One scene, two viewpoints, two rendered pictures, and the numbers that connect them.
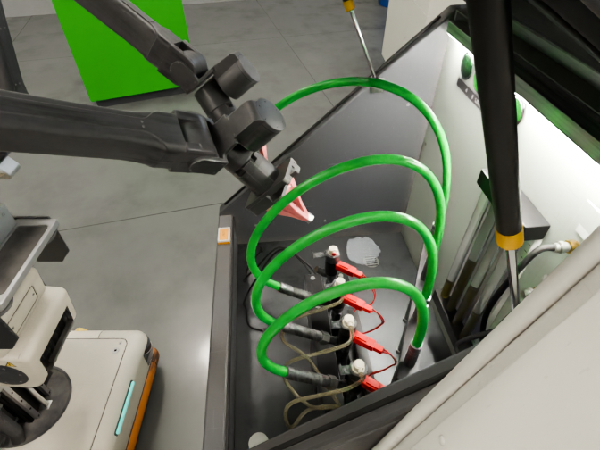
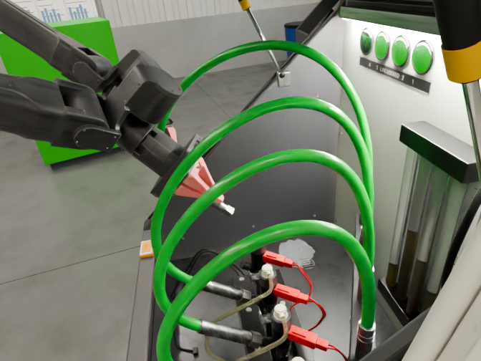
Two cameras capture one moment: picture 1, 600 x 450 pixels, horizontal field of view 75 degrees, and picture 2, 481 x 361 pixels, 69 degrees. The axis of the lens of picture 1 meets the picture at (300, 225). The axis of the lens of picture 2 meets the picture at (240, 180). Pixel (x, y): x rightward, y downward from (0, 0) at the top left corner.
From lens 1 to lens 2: 0.18 m
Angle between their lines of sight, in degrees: 14
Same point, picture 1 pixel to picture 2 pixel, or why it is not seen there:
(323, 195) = (248, 198)
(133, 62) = not seen: hidden behind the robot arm
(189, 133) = (73, 102)
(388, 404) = not seen: outside the picture
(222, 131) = (114, 102)
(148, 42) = (51, 47)
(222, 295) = (142, 310)
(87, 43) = not seen: hidden behind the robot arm
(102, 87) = (55, 151)
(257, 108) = (148, 71)
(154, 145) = (22, 105)
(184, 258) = (126, 296)
